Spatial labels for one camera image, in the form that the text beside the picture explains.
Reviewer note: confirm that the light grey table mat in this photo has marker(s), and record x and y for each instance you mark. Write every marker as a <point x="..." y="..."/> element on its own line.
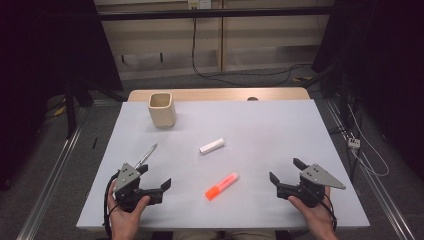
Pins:
<point x="250" y="133"/>

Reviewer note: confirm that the silver pen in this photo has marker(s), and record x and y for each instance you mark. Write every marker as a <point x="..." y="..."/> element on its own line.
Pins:
<point x="148" y="154"/>

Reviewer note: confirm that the person's left hand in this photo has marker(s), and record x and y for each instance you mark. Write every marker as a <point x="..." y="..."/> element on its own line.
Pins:
<point x="125" y="220"/>

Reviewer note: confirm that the black metal stand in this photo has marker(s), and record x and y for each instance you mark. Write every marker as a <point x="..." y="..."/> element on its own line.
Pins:
<point x="343" y="96"/>
<point x="70" y="110"/>

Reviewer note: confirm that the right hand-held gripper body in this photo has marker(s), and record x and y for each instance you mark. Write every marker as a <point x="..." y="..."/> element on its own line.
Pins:
<point x="316" y="178"/>

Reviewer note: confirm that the yellow floor tape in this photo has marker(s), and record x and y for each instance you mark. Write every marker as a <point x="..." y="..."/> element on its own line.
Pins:
<point x="301" y="79"/>
<point x="60" y="111"/>

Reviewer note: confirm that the white wall socket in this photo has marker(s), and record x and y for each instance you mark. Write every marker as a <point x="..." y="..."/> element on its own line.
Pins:
<point x="200" y="4"/>

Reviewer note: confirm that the small black floor object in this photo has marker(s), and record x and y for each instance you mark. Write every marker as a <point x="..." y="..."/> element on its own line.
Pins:
<point x="95" y="143"/>

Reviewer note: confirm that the black curtain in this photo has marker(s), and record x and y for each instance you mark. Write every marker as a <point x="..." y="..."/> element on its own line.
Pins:
<point x="393" y="66"/>
<point x="40" y="66"/>

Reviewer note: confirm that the white power strip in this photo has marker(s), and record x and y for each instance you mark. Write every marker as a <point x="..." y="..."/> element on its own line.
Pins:
<point x="354" y="143"/>

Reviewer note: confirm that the wooden table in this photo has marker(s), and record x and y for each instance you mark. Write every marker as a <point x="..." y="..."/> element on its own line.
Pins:
<point x="216" y="94"/>

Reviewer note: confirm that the black horizontal bar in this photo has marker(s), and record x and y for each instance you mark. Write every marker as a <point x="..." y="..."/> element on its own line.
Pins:
<point x="233" y="12"/>

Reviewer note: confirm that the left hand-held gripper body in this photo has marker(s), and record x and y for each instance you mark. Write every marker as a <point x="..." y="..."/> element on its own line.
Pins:
<point x="126" y="178"/>

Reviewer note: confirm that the white cylindrical stick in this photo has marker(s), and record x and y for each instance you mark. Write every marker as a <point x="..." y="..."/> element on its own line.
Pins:
<point x="211" y="146"/>

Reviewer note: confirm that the aluminium floor rail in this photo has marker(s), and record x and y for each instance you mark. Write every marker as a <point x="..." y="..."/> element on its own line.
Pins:
<point x="50" y="186"/>
<point x="376" y="186"/>

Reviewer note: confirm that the beige pen holder cup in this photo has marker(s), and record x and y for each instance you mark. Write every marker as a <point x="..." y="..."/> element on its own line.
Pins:
<point x="163" y="116"/>

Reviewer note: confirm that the person's right hand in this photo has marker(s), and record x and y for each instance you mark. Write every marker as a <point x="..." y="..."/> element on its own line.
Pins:
<point x="316" y="218"/>

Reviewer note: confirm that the orange highlighter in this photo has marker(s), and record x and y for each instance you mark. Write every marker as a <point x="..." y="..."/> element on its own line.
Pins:
<point x="220" y="186"/>

